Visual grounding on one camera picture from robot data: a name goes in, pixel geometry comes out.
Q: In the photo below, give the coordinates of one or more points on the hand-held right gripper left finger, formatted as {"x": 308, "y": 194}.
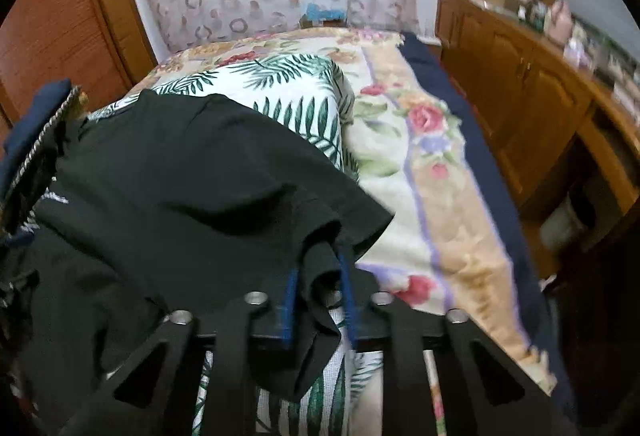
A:
{"x": 289, "y": 311}

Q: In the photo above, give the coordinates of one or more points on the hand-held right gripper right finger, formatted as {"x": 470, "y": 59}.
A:
{"x": 350, "y": 306}

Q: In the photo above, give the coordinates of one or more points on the black t-shirt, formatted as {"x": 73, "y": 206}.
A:
{"x": 200, "y": 196}

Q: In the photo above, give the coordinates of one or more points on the floral blanket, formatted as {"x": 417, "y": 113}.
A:
{"x": 450, "y": 216}

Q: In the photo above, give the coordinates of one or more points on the palm leaf print cloth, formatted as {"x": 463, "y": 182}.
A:
{"x": 300, "y": 116}

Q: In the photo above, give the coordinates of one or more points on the navy bed sheet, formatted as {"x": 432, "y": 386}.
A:
{"x": 480, "y": 136}

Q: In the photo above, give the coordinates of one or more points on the wooden cabinet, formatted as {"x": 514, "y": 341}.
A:
{"x": 525, "y": 81}

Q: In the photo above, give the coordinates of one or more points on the small blue object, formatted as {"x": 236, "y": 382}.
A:
{"x": 322, "y": 16}

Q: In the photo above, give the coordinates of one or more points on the navy pillow with beaded trim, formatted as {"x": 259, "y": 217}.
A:
{"x": 35, "y": 126}

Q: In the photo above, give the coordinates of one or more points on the pink kettle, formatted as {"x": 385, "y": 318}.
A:
{"x": 561, "y": 23}

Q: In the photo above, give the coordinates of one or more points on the wooden wardrobe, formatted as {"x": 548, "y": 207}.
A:
{"x": 60, "y": 31}

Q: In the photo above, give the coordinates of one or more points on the grey window shutter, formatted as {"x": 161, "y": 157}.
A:
{"x": 595, "y": 1}

